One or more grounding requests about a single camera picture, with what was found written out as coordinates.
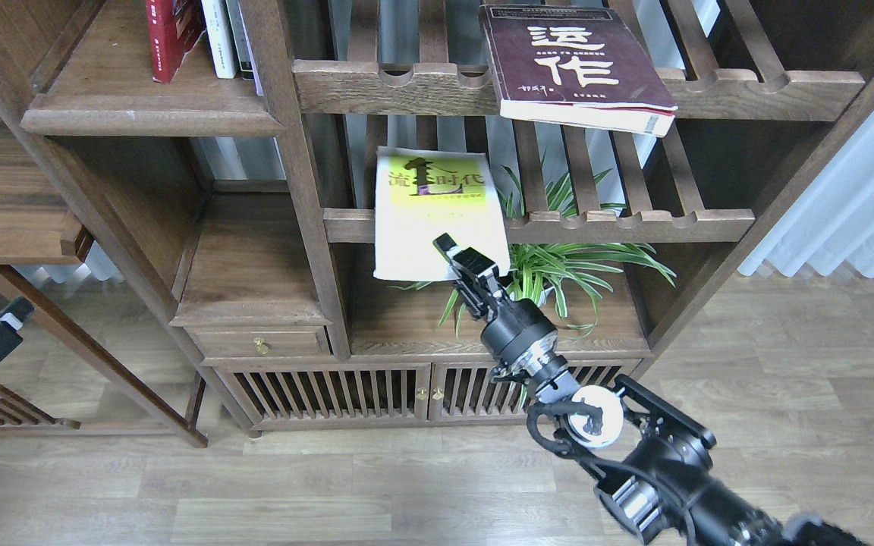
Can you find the green spider plant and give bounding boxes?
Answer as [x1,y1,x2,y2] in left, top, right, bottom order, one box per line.
[391,163,677,413]

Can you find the yellow-green book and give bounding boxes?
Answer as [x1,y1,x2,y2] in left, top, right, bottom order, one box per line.
[373,146,511,282]

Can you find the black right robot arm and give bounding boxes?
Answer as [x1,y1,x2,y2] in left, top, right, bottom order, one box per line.
[434,234,859,545]

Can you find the pale purple upright book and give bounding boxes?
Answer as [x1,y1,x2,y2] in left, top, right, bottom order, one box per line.
[239,7,265,97]

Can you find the brass drawer knob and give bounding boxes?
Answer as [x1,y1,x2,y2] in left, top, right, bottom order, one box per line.
[253,337,270,355]

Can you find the white upright book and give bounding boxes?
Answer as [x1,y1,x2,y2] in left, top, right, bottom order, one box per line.
[201,0,238,79]

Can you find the maroon book white characters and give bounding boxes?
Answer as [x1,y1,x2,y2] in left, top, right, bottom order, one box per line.
[478,5,678,138]

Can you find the red book with photos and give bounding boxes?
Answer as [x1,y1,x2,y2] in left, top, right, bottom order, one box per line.
[145,1,206,83]

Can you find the white curtain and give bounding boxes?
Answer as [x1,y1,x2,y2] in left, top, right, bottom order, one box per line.
[738,111,874,278]

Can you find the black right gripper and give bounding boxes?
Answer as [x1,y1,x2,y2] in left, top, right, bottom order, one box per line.
[433,233,556,363]

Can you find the dark wooden bookshelf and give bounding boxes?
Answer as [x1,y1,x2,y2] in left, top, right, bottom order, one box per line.
[0,1,874,435]

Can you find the dark upright book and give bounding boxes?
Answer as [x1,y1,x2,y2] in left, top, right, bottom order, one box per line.
[225,0,254,80]

